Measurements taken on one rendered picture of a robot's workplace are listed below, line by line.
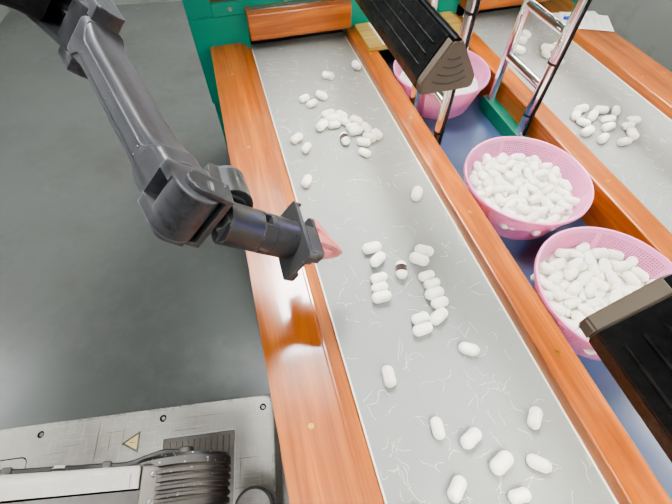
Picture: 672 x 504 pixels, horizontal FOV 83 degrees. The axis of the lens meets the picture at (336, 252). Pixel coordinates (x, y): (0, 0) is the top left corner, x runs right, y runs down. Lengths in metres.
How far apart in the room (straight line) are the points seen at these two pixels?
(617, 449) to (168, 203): 0.66
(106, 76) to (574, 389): 0.79
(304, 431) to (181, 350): 1.01
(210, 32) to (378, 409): 1.11
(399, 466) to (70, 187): 2.01
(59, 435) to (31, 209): 1.42
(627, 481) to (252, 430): 0.64
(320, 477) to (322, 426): 0.06
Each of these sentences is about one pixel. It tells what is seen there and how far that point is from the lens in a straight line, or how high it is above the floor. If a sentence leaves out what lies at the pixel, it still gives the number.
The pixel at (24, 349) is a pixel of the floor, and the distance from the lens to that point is 1.84.
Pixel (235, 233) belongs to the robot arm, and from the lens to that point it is 0.48.
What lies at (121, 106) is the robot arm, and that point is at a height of 1.06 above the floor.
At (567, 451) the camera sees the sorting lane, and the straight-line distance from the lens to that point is 0.70.
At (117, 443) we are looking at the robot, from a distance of 0.99.
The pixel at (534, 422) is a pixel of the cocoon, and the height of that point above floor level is 0.76.
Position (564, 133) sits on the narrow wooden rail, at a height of 0.76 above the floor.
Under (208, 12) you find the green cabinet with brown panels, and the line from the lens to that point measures 1.30.
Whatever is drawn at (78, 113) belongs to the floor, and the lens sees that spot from 2.76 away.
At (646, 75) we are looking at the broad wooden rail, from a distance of 1.43.
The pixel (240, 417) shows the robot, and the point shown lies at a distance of 0.91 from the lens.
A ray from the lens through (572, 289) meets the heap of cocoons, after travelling 0.81.
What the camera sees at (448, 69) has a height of 1.07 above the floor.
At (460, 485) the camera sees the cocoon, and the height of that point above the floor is 0.76.
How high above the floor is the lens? 1.35
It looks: 55 degrees down
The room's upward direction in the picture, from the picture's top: straight up
